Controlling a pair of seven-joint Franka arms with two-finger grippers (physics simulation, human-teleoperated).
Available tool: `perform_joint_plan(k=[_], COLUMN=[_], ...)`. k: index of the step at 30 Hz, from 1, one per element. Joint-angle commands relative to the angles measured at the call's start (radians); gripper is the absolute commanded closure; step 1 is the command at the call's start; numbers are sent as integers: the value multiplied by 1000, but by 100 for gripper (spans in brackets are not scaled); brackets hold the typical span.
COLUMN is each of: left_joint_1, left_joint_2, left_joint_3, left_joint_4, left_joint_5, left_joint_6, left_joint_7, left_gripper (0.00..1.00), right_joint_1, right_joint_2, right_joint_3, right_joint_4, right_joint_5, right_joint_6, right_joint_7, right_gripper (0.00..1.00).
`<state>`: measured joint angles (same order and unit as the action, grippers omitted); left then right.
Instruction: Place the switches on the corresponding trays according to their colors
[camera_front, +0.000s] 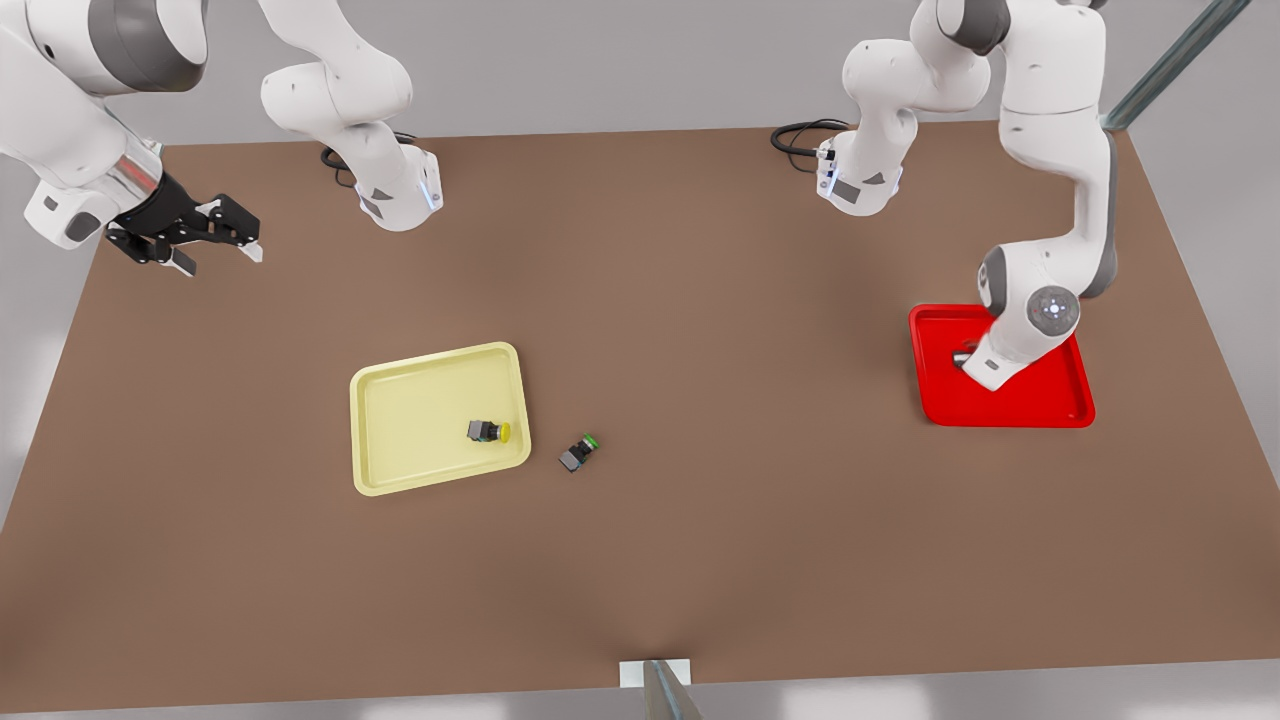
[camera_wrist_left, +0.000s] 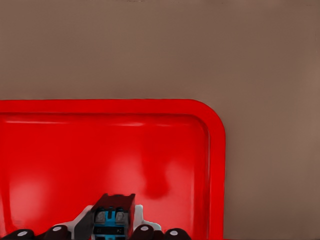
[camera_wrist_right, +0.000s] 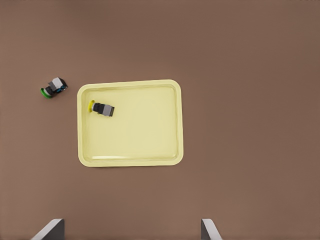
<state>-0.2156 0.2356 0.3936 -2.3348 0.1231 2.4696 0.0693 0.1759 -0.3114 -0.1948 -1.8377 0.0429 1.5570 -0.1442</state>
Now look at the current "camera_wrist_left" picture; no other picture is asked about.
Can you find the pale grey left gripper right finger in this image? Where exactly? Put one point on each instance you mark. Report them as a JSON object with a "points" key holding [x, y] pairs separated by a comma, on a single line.
{"points": [[146, 228]]}

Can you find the red plastic tray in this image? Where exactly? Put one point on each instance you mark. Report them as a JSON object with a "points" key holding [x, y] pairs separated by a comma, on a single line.
{"points": [[75, 155]]}

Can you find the black and blue switch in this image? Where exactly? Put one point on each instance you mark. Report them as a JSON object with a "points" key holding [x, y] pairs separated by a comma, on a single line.
{"points": [[115, 201]]}

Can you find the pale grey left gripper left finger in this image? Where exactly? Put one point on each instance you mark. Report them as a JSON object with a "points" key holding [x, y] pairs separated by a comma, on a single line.
{"points": [[81, 218]]}

